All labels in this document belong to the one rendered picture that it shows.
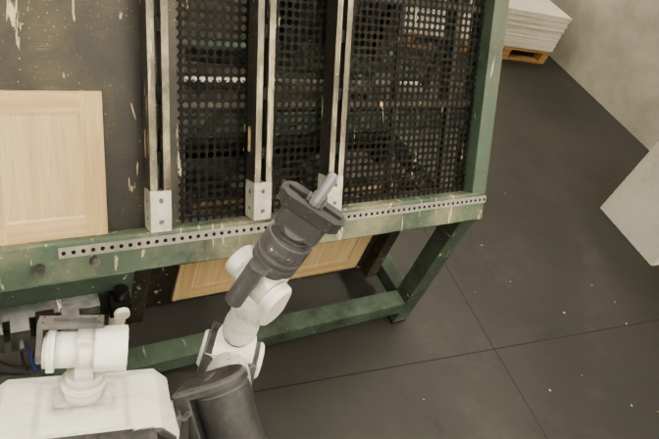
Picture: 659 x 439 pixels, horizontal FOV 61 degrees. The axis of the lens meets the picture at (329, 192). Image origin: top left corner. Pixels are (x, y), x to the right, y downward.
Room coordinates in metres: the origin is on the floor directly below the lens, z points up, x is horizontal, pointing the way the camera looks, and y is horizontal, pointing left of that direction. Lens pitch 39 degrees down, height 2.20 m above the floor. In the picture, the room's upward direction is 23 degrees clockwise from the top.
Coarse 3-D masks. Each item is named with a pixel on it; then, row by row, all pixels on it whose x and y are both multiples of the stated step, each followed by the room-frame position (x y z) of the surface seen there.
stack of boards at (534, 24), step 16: (512, 0) 6.10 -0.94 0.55; (528, 0) 6.33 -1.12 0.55; (544, 0) 6.59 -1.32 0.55; (512, 16) 5.87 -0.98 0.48; (528, 16) 5.98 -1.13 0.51; (544, 16) 6.11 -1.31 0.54; (560, 16) 6.27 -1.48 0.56; (512, 32) 5.95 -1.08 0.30; (528, 32) 6.06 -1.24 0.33; (544, 32) 6.20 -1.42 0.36; (560, 32) 6.29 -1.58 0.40; (512, 48) 6.01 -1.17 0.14; (528, 48) 6.15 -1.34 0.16; (544, 48) 6.26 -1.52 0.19
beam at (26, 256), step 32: (448, 192) 1.95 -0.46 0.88; (480, 192) 2.01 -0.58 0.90; (192, 224) 1.20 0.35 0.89; (224, 224) 1.25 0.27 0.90; (352, 224) 1.56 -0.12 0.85; (384, 224) 1.65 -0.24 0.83; (416, 224) 1.75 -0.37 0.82; (0, 256) 0.84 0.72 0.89; (32, 256) 0.88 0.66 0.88; (128, 256) 1.03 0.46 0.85; (160, 256) 1.09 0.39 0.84; (192, 256) 1.15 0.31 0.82; (224, 256) 1.21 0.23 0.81; (0, 288) 0.80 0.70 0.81
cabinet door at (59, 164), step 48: (0, 96) 1.04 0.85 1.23; (48, 96) 1.11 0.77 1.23; (96, 96) 1.19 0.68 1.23; (0, 144) 0.98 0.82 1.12; (48, 144) 1.06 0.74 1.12; (96, 144) 1.13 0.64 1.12; (0, 192) 0.93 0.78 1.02; (48, 192) 1.00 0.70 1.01; (96, 192) 1.08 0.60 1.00; (0, 240) 0.87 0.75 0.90
